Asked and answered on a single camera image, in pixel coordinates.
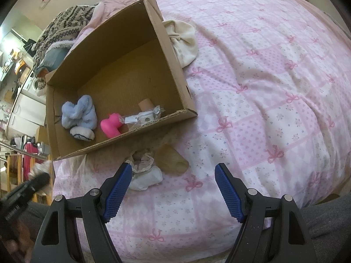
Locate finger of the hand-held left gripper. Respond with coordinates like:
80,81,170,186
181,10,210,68
23,171,51,195

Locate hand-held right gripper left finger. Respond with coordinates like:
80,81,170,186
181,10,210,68
30,162,133,263

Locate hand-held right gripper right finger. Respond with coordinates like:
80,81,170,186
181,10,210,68
214,163,314,263

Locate brown frilly fluffy sock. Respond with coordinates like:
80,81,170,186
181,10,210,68
27,160,54,178

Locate white lace-trimmed sock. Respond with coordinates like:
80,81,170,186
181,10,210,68
128,167,163,192
125,148,157,174

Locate pink rubber duck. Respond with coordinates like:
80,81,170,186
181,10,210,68
100,113,122,138

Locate clear plastic packet white roll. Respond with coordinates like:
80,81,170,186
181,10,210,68
124,105,167,129

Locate light blue fluffy slipper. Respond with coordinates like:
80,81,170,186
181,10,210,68
61,95,97,142

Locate brown cardboard box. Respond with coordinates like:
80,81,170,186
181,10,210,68
45,0,198,162

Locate person's left hand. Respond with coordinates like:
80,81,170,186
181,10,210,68
4,219,36,262

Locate red suitcase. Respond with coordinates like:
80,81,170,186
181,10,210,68
23,142,39,180

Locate wooden chair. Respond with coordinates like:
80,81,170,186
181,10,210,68
5,153,26,193

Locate metal railing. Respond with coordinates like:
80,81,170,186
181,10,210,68
0,140,52,160

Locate beige stocking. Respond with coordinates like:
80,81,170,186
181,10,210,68
155,135,190,175

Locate white kitchen cabinets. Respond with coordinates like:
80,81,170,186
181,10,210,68
7,88,47,132

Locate white washing machine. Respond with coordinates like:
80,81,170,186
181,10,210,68
23,74,46,96

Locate person's grey trouser leg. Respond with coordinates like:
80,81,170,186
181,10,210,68
301,195,351,263

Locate pink bow-print blanket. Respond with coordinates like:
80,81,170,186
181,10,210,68
52,0,351,256

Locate blue fur-lined denim jacket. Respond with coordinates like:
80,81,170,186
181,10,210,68
34,40,75,78

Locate brown patterned knit blanket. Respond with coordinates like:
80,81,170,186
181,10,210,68
31,5,103,61

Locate cream knit hat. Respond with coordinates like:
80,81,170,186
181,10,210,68
162,20,199,68

